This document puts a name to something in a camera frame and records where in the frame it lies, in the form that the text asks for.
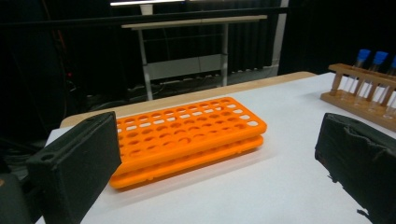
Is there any bright white light strip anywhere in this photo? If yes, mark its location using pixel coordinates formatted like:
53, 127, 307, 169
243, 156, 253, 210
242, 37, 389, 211
109, 0, 188, 7

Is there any white metal frame desk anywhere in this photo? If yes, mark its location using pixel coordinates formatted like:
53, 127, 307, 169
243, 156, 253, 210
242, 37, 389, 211
120, 14, 269, 101

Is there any orange plastic test tube rack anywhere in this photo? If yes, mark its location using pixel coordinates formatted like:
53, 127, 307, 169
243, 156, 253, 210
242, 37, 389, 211
108, 96, 268, 190

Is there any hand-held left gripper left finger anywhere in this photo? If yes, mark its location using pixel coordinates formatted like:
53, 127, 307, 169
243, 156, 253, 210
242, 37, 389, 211
25, 110, 122, 224

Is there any white table sheet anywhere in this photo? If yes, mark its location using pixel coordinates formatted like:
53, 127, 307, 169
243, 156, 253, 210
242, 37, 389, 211
35, 72, 396, 224

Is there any wooden test tube rack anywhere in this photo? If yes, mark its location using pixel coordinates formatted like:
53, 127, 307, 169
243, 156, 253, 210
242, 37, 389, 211
319, 63, 396, 133

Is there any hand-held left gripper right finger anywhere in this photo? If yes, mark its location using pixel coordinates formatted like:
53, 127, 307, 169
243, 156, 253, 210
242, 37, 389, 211
314, 112, 396, 224

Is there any blue capped glass test tube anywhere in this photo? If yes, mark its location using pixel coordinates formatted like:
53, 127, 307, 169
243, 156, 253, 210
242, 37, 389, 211
344, 49, 373, 97
358, 50, 389, 105
372, 55, 396, 113

